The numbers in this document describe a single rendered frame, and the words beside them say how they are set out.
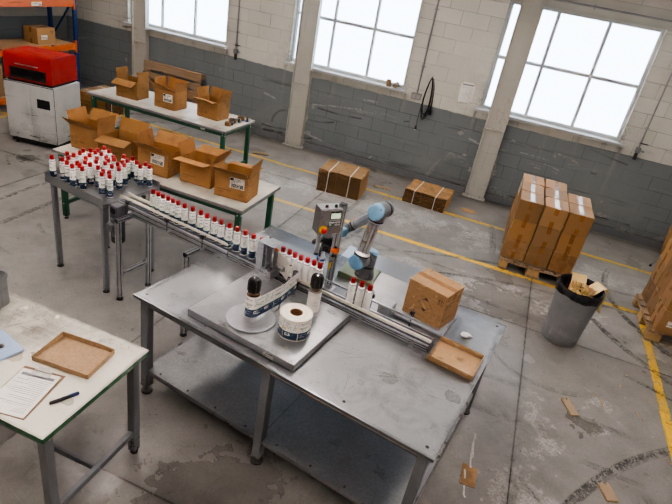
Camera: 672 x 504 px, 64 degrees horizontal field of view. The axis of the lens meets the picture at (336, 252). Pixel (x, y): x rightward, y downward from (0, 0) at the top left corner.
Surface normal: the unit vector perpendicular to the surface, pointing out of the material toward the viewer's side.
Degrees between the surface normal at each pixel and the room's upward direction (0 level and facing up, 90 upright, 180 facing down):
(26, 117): 90
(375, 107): 90
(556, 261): 90
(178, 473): 0
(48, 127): 90
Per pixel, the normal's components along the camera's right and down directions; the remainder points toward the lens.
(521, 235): -0.34, 0.43
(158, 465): 0.17, -0.87
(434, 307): -0.63, 0.27
